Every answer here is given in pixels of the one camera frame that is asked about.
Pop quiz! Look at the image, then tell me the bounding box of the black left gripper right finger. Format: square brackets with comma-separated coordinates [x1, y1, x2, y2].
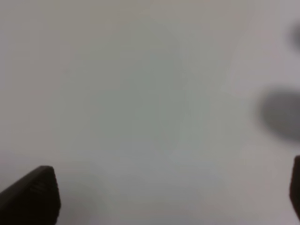
[289, 156, 300, 219]

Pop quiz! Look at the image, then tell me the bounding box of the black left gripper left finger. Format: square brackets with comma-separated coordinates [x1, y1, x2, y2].
[0, 165, 61, 225]

